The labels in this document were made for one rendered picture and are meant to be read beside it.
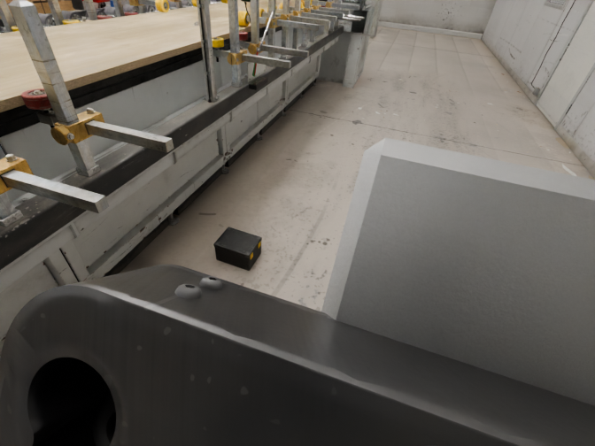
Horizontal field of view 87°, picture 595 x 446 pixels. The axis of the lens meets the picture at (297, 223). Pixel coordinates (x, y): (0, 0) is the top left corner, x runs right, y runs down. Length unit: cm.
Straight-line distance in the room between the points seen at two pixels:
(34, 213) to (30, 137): 32
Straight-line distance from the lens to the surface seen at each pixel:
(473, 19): 1085
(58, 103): 107
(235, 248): 161
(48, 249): 117
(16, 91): 127
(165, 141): 94
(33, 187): 92
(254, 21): 204
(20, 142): 128
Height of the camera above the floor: 125
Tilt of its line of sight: 40 degrees down
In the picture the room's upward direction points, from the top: 5 degrees clockwise
